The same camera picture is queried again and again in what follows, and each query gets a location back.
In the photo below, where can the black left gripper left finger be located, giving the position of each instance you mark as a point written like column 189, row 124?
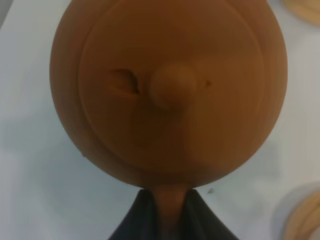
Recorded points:
column 141, row 221

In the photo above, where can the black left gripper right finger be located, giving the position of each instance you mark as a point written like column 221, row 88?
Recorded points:
column 198, row 222

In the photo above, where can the brown clay teapot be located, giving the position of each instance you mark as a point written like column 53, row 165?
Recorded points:
column 168, row 95

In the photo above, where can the beige round teapot coaster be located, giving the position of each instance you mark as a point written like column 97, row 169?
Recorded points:
column 308, row 10

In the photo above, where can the near orange cup coaster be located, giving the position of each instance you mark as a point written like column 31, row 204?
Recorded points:
column 304, row 220

